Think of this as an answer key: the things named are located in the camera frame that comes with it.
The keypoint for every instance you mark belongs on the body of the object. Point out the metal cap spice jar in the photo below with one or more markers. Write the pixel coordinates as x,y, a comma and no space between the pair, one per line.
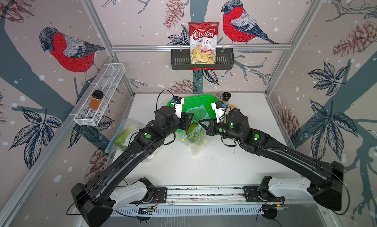
219,96

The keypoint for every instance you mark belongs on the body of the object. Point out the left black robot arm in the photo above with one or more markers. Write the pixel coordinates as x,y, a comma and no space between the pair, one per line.
96,200

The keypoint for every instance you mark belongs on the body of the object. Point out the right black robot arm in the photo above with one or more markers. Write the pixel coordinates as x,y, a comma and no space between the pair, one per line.
326,178

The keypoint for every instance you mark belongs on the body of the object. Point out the black wall basket shelf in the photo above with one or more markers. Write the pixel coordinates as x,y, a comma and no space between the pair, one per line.
185,59

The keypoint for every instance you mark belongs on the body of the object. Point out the clear acrylic wall shelf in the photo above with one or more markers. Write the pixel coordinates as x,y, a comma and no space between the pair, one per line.
108,83

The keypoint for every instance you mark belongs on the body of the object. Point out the black cap pepper grinder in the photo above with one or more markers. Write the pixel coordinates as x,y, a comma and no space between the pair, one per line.
226,96

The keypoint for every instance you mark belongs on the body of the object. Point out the clear zipper bag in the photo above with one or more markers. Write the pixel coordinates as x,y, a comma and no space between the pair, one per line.
112,152
199,113

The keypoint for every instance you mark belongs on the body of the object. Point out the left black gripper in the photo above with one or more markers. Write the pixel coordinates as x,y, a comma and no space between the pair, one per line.
185,120

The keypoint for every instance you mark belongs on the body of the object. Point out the yellow bamboo steamer bowl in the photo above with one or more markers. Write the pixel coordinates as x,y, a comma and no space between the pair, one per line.
231,107

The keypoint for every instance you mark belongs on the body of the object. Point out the orange spice jar black lid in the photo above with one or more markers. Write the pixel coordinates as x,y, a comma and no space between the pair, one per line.
96,99

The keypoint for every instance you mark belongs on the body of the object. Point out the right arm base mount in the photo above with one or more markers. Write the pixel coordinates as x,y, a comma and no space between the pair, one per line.
257,194

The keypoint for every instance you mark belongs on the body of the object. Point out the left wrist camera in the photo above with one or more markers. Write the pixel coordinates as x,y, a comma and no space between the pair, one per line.
178,103

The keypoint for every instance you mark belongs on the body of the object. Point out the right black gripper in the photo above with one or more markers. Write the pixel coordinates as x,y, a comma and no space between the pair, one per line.
211,128

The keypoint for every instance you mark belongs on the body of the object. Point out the red cassava chips bag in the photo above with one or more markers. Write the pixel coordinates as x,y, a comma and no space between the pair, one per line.
203,42

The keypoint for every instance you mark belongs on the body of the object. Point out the chinese cabbage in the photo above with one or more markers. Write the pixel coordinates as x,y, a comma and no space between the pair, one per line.
122,140
195,135

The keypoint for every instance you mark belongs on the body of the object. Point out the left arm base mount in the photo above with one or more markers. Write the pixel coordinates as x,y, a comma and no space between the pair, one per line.
152,197

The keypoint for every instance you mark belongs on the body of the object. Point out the green plastic basket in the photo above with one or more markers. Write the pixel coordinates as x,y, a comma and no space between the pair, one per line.
198,101

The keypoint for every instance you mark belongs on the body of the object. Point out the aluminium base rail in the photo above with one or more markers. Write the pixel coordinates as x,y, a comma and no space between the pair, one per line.
206,194

